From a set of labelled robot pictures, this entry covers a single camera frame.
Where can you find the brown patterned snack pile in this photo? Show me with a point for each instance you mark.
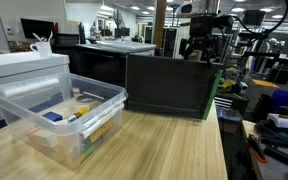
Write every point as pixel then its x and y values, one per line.
pixel 20 46

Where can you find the black wall side monitor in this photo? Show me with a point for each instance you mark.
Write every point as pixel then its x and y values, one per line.
pixel 37 28

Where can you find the white chest cabinet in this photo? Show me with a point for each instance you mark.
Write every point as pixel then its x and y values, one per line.
pixel 24 65

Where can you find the clear plastic lid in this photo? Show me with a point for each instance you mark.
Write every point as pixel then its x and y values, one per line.
pixel 125 45

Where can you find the black drawer cabinet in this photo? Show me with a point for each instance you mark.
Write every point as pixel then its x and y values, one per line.
pixel 232 101

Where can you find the black bag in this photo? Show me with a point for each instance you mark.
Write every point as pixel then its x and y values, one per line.
pixel 263 106

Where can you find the black microwave oven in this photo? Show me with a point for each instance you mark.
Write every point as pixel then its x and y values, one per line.
pixel 97 70

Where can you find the blue block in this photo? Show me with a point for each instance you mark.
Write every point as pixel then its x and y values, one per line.
pixel 52 116

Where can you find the white plastic spoon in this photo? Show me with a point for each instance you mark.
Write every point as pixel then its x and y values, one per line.
pixel 50 36
pixel 36 36

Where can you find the wooden post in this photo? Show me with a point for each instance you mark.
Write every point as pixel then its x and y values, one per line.
pixel 159 23

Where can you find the black equipment rack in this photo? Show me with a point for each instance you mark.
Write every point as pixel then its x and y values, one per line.
pixel 226 53

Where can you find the white device with black knob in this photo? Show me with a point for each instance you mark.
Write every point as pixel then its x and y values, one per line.
pixel 283 121

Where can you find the yellow tool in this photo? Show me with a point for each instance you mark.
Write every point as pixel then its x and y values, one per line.
pixel 228 84

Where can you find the ceiling light panel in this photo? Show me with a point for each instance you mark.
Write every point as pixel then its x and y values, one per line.
pixel 238 9
pixel 278 16

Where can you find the yellow block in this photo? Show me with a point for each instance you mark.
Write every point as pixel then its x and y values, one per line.
pixel 84 110

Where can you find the black hanging box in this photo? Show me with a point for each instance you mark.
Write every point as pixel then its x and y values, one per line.
pixel 253 17

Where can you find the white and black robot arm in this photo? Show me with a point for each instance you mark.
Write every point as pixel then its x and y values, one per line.
pixel 200 23

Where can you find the black tray stack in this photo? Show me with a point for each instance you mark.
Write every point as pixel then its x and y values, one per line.
pixel 67 39

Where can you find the black bar tool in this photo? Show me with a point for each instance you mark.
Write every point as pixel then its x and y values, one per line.
pixel 284 155

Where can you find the black tape roll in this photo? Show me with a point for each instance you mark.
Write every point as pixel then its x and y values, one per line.
pixel 84 99

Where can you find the white wall thermostat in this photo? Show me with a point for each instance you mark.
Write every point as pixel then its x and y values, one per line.
pixel 9 30

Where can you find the blue storage bin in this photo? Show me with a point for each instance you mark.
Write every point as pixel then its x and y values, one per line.
pixel 285 99

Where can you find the black glass front rack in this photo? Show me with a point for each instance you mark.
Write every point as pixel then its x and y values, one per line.
pixel 169 43

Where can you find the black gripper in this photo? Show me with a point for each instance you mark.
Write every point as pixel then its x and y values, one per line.
pixel 200 42

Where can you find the white mug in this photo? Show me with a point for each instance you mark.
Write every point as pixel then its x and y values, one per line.
pixel 44 49

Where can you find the clear plastic storage bin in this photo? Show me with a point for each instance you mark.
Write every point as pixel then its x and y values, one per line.
pixel 34 96

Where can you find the blue plastic sheet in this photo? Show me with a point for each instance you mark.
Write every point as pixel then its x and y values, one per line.
pixel 229 114

